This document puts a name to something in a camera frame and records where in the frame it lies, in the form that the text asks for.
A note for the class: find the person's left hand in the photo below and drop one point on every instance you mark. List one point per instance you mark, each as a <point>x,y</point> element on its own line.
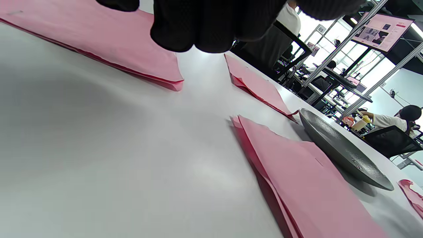
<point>205,23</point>

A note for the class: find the black mesh office chair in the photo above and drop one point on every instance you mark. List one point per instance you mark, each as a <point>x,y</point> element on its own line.
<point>264,46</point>

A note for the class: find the small white sign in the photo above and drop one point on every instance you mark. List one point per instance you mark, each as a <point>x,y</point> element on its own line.
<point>321,29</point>

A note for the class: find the round metal plate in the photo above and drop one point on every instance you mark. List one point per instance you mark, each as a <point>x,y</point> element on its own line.
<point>330,142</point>

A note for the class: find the pink display screen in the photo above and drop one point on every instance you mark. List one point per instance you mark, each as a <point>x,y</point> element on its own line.
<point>383,31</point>

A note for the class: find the bottle with yellow cap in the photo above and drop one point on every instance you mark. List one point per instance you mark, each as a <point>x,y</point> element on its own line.
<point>359,125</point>

